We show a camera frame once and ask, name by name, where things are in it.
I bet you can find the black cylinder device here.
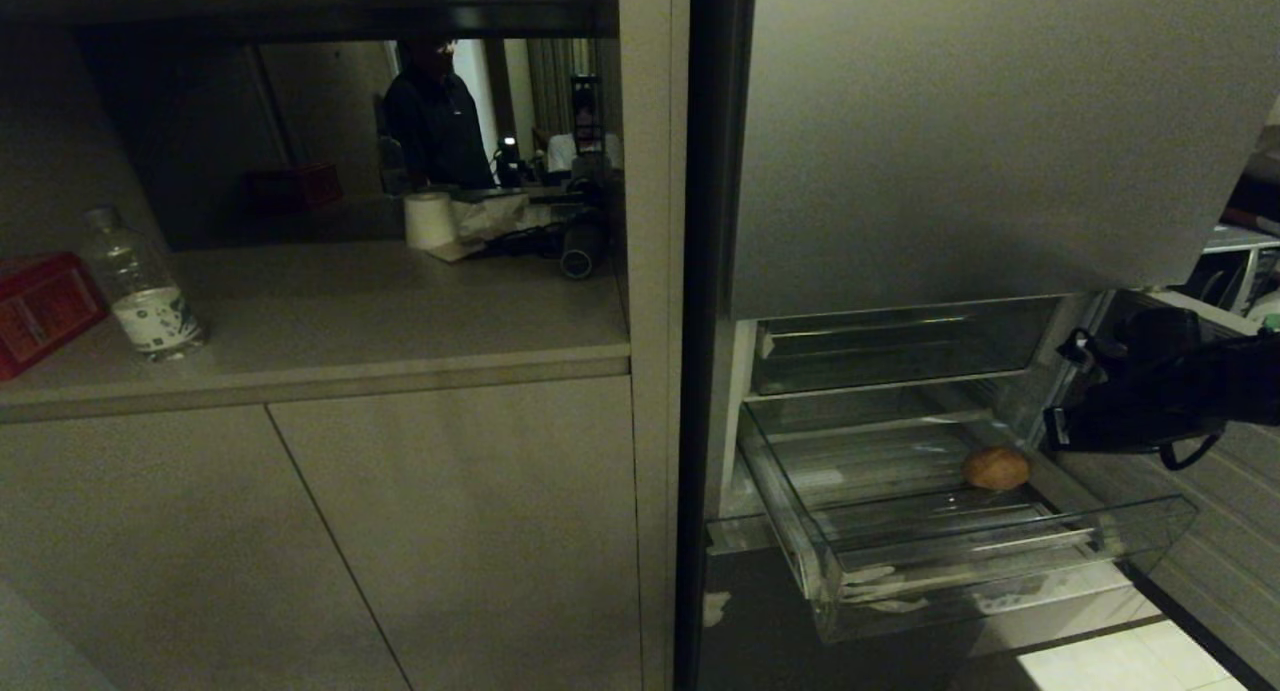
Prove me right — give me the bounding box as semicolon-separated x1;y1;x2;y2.
558;216;609;281

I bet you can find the clear plastic water bottle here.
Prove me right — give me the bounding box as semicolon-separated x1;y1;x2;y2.
80;205;208;362

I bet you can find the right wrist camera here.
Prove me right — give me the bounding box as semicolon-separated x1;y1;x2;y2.
1056;328;1113;386

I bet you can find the brown bread roll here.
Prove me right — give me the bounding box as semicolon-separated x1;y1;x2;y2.
962;446;1032;492

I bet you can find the black cable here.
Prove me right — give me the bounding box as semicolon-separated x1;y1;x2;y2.
1158;429;1228;473

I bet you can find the white shelf unit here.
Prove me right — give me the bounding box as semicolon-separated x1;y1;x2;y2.
1185;223;1280;317

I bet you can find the grey fridge door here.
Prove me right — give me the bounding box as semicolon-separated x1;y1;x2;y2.
728;0;1280;321

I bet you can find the beige cabinet door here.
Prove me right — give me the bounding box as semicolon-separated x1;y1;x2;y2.
267;374;644;691
0;405;413;691

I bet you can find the red box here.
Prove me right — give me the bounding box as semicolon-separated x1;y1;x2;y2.
0;252;109;382

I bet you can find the beige cabinet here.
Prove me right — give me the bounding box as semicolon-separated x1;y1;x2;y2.
0;0;693;691

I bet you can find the clear fridge drawer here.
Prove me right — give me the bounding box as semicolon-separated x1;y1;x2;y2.
750;297;1063;398
738;385;1200;644

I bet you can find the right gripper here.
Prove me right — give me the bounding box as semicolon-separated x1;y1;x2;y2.
1040;369;1226;454

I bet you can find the crumpled pale paper bag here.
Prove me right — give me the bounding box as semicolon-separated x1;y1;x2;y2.
430;193;556;264

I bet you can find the white paper roll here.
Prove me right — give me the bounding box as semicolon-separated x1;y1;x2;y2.
403;192;459;251

